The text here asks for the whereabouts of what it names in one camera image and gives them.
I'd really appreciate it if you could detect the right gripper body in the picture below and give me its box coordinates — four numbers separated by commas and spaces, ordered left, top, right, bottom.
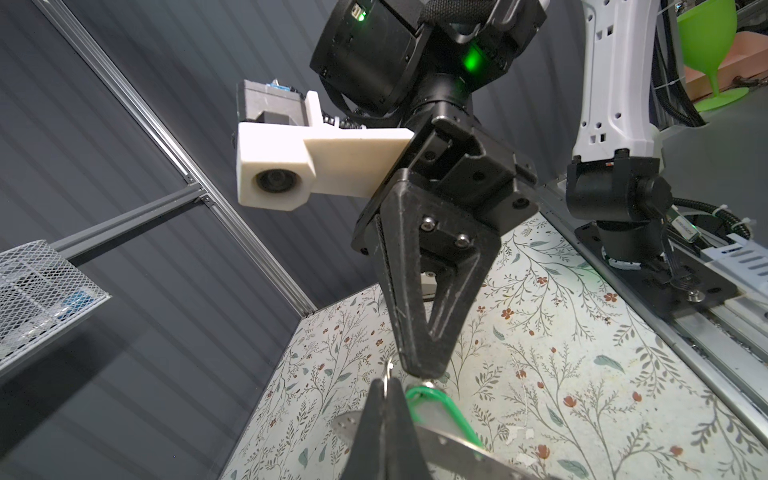
383, 113, 538, 240

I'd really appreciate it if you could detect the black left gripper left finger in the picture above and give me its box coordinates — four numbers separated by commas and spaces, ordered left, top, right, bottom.
341, 378, 387, 480

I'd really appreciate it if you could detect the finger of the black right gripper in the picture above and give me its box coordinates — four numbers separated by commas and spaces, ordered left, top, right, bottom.
376, 177, 503, 380
352, 203, 414, 372

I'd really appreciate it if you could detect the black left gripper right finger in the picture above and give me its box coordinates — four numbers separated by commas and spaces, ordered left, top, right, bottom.
385, 377, 432, 480

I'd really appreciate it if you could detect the key with green tag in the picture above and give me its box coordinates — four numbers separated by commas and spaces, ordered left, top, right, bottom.
405, 384, 484, 448

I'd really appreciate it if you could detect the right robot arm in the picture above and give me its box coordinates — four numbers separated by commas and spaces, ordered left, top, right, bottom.
310, 1, 691, 379

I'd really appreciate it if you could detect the green plastic goblet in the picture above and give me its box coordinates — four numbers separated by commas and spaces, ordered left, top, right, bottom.
677, 0, 749, 112

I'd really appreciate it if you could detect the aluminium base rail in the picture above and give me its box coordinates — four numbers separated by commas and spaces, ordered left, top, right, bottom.
535, 181, 767, 443

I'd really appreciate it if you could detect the white wire basket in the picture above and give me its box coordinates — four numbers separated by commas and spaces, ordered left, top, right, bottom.
1, 240, 111, 378

